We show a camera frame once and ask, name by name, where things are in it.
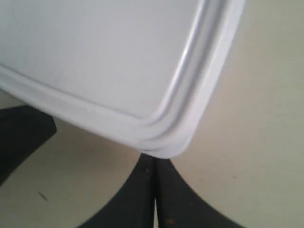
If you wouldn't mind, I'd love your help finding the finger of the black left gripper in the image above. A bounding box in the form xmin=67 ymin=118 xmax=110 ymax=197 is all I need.
xmin=0 ymin=105 xmax=57 ymax=184

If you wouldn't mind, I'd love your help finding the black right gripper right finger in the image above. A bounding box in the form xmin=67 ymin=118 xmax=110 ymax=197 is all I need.
xmin=154 ymin=159 xmax=242 ymax=228

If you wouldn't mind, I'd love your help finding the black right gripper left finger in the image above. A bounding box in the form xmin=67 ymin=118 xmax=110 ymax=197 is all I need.
xmin=80 ymin=154 xmax=155 ymax=228

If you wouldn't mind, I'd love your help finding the white lidded plastic container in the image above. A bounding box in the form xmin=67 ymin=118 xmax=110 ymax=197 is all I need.
xmin=0 ymin=0 xmax=245 ymax=159

